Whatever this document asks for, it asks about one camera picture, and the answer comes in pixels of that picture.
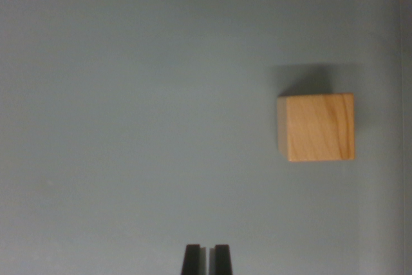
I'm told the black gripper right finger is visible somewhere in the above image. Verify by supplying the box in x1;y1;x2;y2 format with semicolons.
209;244;234;275

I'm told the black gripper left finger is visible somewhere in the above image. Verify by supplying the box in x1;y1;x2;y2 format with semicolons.
181;244;207;275

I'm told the wooden cube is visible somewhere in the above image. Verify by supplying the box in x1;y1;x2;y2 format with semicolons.
276;92;356;163

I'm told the grey plastic bin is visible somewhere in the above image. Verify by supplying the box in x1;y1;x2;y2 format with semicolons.
0;0;412;275

